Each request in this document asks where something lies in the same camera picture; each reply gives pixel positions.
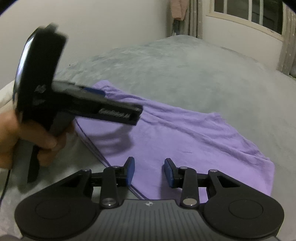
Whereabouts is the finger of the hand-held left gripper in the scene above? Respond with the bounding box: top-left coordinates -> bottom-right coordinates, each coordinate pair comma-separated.
69,85 -> 107,98

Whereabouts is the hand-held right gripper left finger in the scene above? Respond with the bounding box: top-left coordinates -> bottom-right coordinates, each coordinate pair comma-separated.
61,156 -> 136,208

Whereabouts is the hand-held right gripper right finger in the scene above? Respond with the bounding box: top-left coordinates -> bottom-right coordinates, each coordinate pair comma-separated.
164,158 -> 241,208

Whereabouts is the purple shirt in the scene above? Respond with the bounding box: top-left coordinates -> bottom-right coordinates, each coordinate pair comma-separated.
74,80 -> 275,201

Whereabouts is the person's left hand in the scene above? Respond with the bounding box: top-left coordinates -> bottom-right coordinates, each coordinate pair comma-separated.
0,108 -> 77,169

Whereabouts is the bed with grey blanket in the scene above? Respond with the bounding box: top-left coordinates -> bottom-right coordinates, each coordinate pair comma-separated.
0,35 -> 296,241

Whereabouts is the pink hanging garment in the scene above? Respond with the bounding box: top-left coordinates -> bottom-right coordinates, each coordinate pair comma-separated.
170,0 -> 189,20

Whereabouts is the grey starry curtain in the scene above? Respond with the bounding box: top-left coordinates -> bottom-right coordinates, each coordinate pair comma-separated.
188,0 -> 204,39
277,9 -> 296,77

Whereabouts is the black cable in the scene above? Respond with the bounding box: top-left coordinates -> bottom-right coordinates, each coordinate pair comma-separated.
0,169 -> 11,204

